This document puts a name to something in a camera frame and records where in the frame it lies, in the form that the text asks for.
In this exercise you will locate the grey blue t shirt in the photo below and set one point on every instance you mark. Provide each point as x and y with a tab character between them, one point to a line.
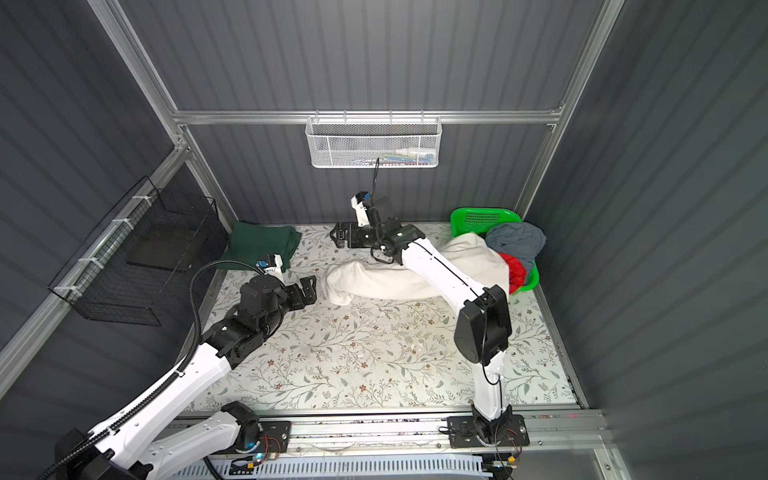
521	240

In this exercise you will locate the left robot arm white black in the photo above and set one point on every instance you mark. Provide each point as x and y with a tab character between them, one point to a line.
127	445

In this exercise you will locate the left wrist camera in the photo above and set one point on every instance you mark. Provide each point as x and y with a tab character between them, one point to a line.
271	264

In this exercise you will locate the red t shirt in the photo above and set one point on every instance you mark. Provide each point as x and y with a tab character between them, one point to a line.
517	273

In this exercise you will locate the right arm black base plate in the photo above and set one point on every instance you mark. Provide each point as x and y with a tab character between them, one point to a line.
468	432

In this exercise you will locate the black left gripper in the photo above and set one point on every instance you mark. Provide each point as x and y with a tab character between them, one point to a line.
309	291

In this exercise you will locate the aluminium mounting rail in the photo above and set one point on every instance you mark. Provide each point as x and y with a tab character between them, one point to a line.
418	431

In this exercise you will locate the floral patterned table mat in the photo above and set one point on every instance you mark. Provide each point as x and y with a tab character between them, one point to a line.
381	354

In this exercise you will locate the white bottle in basket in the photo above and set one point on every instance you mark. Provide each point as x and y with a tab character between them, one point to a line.
417	152

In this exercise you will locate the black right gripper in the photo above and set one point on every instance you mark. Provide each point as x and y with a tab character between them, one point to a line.
343	235

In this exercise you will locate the black wire mesh basket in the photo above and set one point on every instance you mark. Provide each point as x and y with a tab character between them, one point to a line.
140	271

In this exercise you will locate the folded dark green t shirt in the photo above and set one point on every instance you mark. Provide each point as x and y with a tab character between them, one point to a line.
249	242

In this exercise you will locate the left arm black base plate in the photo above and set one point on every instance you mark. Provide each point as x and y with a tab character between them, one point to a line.
270	435

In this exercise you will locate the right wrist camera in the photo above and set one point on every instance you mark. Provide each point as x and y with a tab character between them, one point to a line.
362	204

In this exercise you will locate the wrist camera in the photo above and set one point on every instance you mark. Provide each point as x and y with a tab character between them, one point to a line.
271	264
362	204

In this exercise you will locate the white slotted cable duct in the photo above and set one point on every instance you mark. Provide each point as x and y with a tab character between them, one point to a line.
433	466

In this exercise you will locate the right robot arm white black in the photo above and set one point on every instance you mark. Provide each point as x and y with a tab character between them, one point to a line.
481	335

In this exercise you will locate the white wire mesh basket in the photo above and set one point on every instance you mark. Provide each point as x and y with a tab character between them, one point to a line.
349	145

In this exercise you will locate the green plastic laundry basket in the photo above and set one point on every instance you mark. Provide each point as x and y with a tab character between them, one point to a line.
480	220

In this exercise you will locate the white printed t shirt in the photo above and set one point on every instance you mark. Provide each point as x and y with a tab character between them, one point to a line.
458	272

